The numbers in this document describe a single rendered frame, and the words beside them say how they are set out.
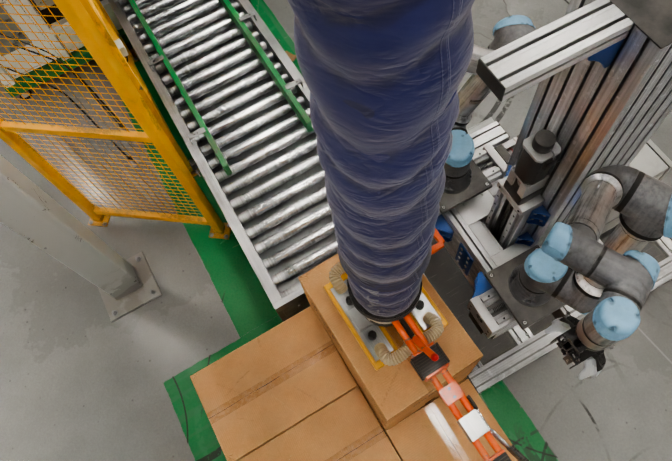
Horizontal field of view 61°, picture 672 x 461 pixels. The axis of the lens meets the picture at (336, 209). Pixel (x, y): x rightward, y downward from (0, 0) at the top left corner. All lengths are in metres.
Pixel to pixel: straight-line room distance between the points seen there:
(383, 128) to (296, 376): 1.82
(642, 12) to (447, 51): 0.74
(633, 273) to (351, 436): 1.47
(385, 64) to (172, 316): 2.73
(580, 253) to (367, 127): 0.63
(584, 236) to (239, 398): 1.66
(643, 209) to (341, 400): 1.41
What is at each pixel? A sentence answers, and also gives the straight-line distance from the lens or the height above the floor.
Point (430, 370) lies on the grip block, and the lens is 1.79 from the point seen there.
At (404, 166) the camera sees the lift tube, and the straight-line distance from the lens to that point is 0.86.
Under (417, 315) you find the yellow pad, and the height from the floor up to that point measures 1.07.
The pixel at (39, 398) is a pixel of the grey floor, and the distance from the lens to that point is 3.48.
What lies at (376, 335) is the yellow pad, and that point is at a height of 1.09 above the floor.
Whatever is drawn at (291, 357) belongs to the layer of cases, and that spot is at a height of 0.54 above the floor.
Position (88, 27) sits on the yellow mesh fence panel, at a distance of 2.03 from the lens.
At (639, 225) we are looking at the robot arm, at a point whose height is 1.59.
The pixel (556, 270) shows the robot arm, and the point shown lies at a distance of 1.86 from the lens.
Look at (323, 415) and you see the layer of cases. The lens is 2.44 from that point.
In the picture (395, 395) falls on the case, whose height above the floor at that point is 0.94.
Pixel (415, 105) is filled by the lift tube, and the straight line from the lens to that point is 0.73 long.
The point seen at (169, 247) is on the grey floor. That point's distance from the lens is 3.41.
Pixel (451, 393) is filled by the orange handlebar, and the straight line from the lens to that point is 1.79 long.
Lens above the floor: 2.96
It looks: 64 degrees down
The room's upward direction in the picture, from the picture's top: 11 degrees counter-clockwise
